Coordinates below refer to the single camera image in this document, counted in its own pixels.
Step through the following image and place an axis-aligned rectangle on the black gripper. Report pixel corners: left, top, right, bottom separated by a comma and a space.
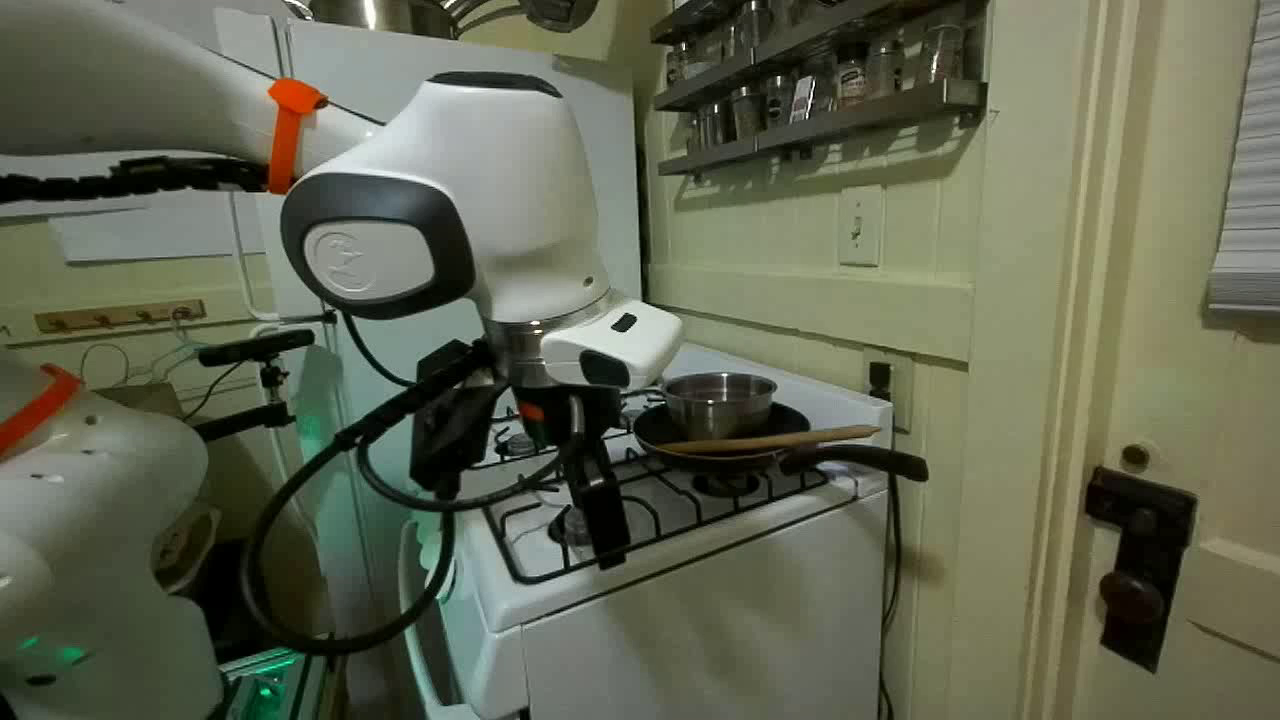
513, 378, 637, 572

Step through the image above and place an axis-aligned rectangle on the silver metal bowl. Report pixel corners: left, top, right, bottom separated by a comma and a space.
659, 368, 779, 442

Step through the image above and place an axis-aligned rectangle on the black stove grate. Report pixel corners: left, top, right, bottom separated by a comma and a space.
477, 442, 863, 586
483, 378, 669, 473

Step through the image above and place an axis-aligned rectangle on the white gas stove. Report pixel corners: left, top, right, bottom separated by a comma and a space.
398, 340, 897, 720

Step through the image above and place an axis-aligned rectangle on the wooden spoon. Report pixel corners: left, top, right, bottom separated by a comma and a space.
650, 419, 884, 468

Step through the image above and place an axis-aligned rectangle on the black frying pan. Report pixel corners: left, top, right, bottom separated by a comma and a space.
633, 397, 933, 487

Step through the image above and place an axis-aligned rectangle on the control box with green light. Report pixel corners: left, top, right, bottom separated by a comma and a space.
215, 638, 336, 720

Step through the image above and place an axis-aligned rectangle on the silver metal pot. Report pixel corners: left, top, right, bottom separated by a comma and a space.
286, 0, 463, 38

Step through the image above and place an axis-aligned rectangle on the black door lock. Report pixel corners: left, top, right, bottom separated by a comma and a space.
1079, 441, 1200, 677

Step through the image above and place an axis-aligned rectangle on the cream panelled door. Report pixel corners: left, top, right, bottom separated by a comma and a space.
1052, 0, 1280, 720

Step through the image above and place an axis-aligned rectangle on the white window blind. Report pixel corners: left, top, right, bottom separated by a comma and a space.
1205, 0, 1280, 320

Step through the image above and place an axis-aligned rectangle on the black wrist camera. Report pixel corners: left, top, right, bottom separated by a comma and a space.
410, 334, 504, 500

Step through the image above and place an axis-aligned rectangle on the black power cord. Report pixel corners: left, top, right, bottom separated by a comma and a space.
872, 397, 911, 720

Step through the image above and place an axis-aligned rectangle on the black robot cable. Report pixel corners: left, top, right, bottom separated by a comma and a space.
0, 151, 563, 660

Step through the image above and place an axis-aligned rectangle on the black camera on stand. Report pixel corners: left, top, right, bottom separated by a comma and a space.
194, 324, 319, 446

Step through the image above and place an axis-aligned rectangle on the cream light switch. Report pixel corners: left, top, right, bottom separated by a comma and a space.
838, 184, 888, 271

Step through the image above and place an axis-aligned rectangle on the wall spice rack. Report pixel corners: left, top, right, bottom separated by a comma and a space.
650, 0, 994, 178

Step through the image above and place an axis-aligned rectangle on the orange forearm strap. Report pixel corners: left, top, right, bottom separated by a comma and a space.
265, 74, 331, 200

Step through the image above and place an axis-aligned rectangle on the orange base strap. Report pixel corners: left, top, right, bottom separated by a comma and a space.
0, 363, 89, 463

